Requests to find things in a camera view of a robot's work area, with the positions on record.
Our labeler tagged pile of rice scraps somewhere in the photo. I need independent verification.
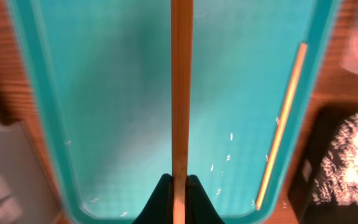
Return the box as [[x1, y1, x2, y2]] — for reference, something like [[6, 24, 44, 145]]
[[312, 113, 358, 206]]

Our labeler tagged teal plastic serving tray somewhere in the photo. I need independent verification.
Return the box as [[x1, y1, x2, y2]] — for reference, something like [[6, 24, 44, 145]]
[[8, 0, 340, 223]]

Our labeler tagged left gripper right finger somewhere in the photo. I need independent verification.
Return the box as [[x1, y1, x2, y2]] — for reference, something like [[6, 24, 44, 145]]
[[185, 175, 224, 224]]

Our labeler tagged black plastic tray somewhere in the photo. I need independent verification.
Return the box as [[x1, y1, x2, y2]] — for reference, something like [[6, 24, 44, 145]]
[[288, 105, 358, 223]]

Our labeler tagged grey plastic dishwasher rack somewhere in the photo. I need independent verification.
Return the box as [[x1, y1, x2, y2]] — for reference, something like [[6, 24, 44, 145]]
[[0, 122, 61, 224]]

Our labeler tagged wooden chopstick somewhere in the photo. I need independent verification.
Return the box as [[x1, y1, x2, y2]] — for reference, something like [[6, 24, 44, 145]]
[[171, 0, 194, 224], [255, 42, 308, 210]]

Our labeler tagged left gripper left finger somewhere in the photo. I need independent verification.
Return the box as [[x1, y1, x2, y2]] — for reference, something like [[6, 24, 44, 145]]
[[132, 174, 174, 224]]

